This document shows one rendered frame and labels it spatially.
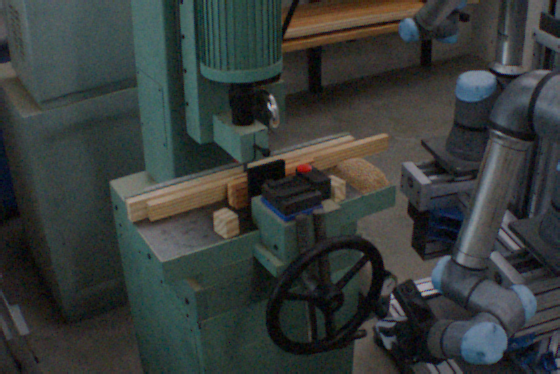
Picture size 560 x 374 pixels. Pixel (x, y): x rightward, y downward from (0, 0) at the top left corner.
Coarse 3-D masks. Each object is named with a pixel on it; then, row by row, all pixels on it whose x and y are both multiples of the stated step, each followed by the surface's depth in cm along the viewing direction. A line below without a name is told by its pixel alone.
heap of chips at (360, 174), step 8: (352, 160) 170; (360, 160) 169; (336, 168) 172; (344, 168) 169; (352, 168) 167; (360, 168) 166; (368, 168) 166; (376, 168) 168; (344, 176) 168; (352, 176) 166; (360, 176) 165; (368, 176) 165; (376, 176) 165; (384, 176) 167; (352, 184) 166; (360, 184) 164; (368, 184) 164; (376, 184) 165; (384, 184) 166; (360, 192) 163
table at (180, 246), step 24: (384, 192) 165; (192, 216) 155; (240, 216) 155; (360, 216) 164; (144, 240) 147; (168, 240) 147; (192, 240) 147; (216, 240) 147; (240, 240) 148; (168, 264) 141; (192, 264) 144; (216, 264) 148; (264, 264) 148; (288, 264) 145; (312, 264) 149
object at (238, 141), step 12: (216, 120) 160; (228, 120) 158; (216, 132) 162; (228, 132) 156; (240, 132) 153; (252, 132) 153; (264, 132) 155; (228, 144) 158; (240, 144) 153; (252, 144) 154; (264, 144) 156; (240, 156) 154; (252, 156) 156
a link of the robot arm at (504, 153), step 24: (528, 72) 117; (504, 96) 119; (528, 96) 114; (504, 120) 119; (504, 144) 121; (528, 144) 120; (480, 168) 126; (504, 168) 122; (480, 192) 125; (504, 192) 123; (480, 216) 125; (480, 240) 126; (456, 264) 130; (480, 264) 128; (456, 288) 130
